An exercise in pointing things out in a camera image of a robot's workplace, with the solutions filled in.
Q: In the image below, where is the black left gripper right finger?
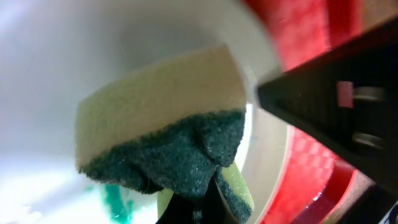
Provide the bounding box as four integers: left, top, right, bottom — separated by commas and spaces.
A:
257, 19, 397, 194

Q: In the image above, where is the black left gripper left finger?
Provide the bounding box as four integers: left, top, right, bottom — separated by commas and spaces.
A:
156, 175, 239, 224

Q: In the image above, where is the green yellow sponge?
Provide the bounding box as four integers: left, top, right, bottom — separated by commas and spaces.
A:
75, 45, 254, 223

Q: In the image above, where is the white plate green stain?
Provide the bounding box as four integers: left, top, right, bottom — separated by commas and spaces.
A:
1, 0, 288, 223

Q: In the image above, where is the red plastic tray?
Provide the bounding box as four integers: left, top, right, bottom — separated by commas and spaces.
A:
247, 0, 362, 224

